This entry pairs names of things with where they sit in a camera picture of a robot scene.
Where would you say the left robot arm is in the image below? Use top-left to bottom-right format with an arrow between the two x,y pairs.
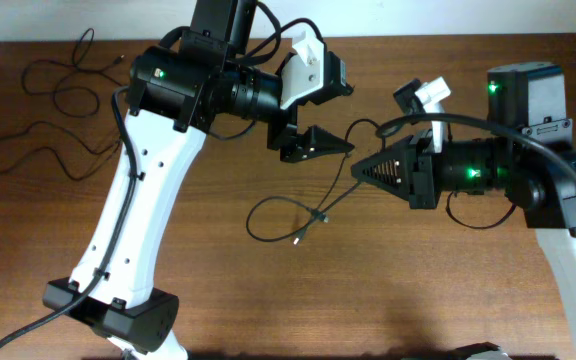
43,0 -> 352,359

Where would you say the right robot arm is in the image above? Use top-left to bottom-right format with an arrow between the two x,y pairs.
351,61 -> 576,351

